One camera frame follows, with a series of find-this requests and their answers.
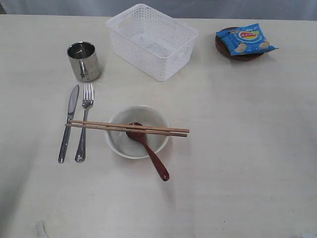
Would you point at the brown wooden chopstick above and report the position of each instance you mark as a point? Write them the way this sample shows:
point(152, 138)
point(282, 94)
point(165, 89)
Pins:
point(182, 130)
point(143, 131)

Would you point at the silver table knife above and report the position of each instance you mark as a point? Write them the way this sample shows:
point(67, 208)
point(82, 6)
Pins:
point(70, 115)

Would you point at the white perforated plastic basket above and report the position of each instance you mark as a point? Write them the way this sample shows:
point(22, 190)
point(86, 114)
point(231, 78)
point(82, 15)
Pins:
point(152, 41)

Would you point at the blue chips bag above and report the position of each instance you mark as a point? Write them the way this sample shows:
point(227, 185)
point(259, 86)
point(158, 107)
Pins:
point(246, 40)

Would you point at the grey metal cup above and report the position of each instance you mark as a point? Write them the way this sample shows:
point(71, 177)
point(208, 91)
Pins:
point(84, 61)

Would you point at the brown wooden plate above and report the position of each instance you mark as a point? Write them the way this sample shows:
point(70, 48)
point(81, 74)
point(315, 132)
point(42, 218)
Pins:
point(223, 49)

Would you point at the clear textured glass bowl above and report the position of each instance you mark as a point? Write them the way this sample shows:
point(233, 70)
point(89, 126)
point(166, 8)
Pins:
point(123, 146)

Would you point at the silver metal fork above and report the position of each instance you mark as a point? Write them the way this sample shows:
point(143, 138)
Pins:
point(88, 101)

